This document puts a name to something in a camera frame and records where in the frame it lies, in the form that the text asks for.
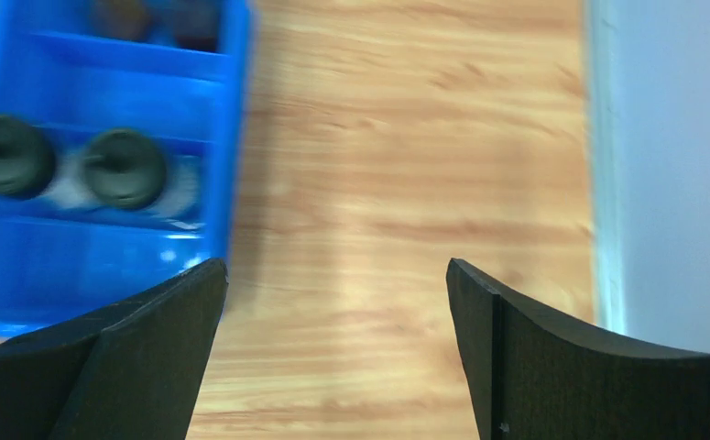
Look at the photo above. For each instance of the blue plastic divided bin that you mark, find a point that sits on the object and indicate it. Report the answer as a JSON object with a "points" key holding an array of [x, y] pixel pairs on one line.
{"points": [[59, 73]]}

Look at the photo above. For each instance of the black cap shaker jar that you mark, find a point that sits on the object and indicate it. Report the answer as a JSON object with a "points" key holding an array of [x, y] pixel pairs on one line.
{"points": [[128, 170]]}

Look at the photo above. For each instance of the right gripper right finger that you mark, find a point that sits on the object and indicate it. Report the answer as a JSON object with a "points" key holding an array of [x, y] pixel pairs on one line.
{"points": [[534, 372]]}

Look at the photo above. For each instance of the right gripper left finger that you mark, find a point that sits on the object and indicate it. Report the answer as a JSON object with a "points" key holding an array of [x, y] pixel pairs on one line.
{"points": [[129, 370]]}

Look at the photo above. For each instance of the tall oil bottle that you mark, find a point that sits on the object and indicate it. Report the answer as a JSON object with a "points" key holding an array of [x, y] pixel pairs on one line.
{"points": [[195, 24], [129, 20]]}

